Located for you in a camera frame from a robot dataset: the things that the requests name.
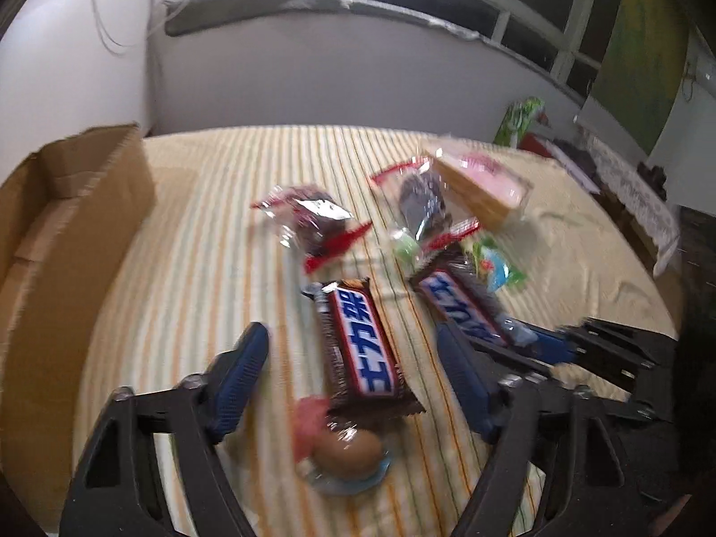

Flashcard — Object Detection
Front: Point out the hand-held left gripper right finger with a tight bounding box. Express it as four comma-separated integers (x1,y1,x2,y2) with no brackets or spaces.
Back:
436,321,680,537

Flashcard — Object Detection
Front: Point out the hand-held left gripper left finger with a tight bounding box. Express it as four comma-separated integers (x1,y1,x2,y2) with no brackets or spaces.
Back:
61,321,270,537

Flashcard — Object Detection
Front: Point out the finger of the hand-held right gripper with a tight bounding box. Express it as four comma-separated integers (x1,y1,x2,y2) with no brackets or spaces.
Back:
503,318,675,420
473,338,560,387

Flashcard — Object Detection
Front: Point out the brown chocolate bar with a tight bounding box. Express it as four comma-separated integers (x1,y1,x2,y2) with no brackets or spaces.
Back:
299,277,426,420
408,260,538,348

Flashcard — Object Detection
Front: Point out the green candy packet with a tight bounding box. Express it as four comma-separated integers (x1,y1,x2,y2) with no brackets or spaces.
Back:
470,235,529,292

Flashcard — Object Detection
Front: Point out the egg-shaped snack capsule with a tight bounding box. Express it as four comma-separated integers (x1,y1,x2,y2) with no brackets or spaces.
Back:
294,397,387,471

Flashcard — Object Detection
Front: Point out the small green candy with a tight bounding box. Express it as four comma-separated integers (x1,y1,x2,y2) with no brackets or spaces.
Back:
392,226,426,264

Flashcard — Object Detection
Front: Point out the pink-labelled sandwich cake packet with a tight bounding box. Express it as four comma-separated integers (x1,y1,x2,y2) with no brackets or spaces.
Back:
422,145,532,233

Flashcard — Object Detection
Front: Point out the clear red-edged brownie packet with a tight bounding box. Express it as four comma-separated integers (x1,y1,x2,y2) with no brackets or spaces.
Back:
250,183,375,275
369,158,482,261

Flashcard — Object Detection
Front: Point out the cardboard box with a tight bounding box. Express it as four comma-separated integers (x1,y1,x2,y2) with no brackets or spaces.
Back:
0,123,158,516

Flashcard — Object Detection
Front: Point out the white lace cloth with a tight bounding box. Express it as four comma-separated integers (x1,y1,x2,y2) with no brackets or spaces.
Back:
576,134,680,277

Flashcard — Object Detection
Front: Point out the red box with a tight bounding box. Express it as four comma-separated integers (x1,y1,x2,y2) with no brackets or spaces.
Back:
526,131,560,158

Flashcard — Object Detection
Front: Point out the green printed bag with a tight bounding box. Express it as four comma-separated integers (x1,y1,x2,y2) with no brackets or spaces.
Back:
495,98,546,149

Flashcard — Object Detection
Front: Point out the white framed window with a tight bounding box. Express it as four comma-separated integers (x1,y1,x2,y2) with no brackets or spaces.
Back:
190,0,627,102

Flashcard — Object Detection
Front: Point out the green yellow wall poster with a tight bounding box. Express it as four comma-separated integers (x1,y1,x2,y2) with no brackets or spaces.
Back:
593,0,691,154

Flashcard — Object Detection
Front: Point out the white cable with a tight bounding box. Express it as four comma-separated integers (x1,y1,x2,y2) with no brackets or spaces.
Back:
89,0,152,57

